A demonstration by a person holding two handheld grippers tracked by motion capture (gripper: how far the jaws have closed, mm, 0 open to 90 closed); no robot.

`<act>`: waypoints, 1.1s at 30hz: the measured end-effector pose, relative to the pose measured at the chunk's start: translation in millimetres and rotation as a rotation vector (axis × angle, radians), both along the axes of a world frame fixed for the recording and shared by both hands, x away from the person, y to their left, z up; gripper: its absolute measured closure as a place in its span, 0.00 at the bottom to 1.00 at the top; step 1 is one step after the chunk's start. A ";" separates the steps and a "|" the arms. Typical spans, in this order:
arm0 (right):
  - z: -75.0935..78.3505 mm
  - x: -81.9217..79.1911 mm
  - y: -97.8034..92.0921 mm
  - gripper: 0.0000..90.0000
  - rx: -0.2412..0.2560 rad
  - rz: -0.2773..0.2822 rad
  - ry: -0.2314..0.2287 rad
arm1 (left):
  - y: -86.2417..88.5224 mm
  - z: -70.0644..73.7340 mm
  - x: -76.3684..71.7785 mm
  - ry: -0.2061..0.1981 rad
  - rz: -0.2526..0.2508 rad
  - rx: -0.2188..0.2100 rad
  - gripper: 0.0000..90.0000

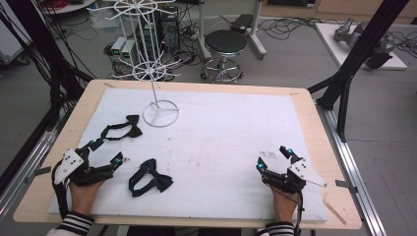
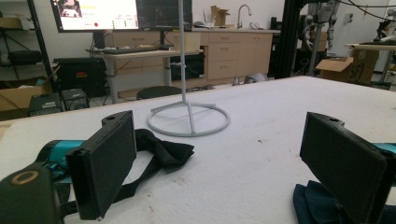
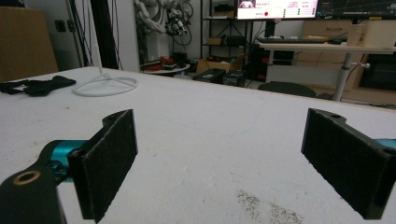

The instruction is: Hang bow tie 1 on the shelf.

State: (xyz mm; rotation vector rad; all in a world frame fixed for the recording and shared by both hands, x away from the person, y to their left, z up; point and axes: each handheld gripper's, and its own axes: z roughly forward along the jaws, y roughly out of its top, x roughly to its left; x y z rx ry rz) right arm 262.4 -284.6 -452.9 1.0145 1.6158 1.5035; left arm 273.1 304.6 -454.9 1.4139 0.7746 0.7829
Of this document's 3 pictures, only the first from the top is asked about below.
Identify person's right hand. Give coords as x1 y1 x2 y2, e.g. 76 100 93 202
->
270 187 300 224

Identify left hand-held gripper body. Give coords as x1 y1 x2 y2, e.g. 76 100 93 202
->
53 147 116 187

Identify white wire display rack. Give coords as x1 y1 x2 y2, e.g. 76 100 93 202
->
86 0 182 129

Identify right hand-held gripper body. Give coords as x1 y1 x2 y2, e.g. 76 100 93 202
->
261 157 328 195

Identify grey power box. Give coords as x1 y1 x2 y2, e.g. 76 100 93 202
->
120 38 138 66
110 35 128 58

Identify white floor platform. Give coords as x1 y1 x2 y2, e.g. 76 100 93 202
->
314 22 409 72

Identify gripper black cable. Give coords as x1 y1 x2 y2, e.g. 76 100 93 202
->
292 191 306 236
50 159 71 220

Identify round white table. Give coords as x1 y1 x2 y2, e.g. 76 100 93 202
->
41 0 96 16

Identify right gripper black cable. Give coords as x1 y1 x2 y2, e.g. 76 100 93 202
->
292 191 306 236

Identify grey metal bracket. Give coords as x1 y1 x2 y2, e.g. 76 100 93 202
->
25 165 53 185
334 179 359 195

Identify aluminium rail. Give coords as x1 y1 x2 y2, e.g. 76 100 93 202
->
315 100 388 236
0 107 72 218

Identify black bow tie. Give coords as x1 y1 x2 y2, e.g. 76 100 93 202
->
100 114 144 142
128 158 174 198

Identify person's left hand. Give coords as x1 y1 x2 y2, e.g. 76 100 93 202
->
69 178 106 217

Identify black floor cables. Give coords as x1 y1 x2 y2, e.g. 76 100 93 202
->
257 15 330 42

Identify thin wooden stick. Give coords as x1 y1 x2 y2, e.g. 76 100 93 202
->
322 198 348 226

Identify black metal frame strut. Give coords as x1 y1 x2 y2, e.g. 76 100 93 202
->
0 0 96 133
307 0 411 144

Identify black round stool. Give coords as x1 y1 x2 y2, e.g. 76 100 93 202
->
200 29 249 85

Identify light wooden table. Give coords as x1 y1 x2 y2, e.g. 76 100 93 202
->
13 79 363 231

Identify black flat box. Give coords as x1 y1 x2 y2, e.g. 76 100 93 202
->
229 13 256 35

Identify black computer tower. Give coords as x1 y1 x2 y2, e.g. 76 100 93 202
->
156 5 182 54

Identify white foam mat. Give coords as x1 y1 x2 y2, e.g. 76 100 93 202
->
47 88 329 224

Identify grey robot part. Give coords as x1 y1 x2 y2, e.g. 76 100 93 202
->
332 17 397 70

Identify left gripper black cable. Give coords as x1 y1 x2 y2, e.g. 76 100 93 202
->
50 159 71 220

